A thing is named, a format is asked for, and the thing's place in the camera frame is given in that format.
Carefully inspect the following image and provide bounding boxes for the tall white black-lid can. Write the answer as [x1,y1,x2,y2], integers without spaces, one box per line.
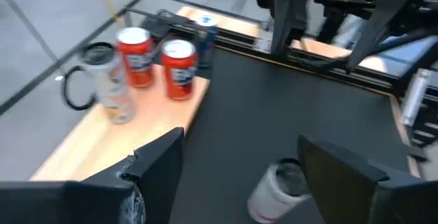
[246,158,312,224]
[77,41,136,125]

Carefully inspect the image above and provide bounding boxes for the red Fanta can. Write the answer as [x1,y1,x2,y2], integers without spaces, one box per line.
[160,38,198,101]
[115,27,155,88]

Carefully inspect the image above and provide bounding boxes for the black table mat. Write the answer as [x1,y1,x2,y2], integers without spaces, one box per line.
[169,45,411,224]

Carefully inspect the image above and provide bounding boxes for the black cable loop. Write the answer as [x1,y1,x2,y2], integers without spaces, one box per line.
[61,65,99,111]

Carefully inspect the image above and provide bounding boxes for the blue silver Red Bull can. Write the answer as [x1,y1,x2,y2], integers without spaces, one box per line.
[194,15,218,69]

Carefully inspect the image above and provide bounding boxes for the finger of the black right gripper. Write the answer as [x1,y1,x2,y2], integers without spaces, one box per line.
[344,0,430,73]
[268,0,297,55]

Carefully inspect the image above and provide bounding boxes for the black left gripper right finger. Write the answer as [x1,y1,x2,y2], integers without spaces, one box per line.
[296,133,438,224]

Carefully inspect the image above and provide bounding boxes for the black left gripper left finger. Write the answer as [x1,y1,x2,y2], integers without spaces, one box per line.
[0,127,185,224]

